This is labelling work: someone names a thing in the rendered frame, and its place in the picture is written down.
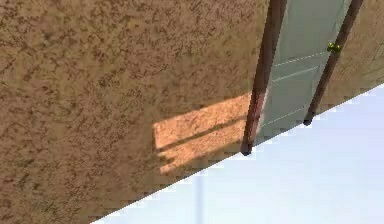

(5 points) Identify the pale grey room door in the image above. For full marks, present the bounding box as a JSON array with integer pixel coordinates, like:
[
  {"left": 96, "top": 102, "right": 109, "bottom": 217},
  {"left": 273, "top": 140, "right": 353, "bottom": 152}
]
[{"left": 240, "top": 0, "right": 365, "bottom": 157}]

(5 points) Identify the brass door knob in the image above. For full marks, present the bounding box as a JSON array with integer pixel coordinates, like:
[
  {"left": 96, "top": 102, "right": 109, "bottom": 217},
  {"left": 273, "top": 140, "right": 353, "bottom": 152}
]
[{"left": 326, "top": 41, "right": 343, "bottom": 54}]

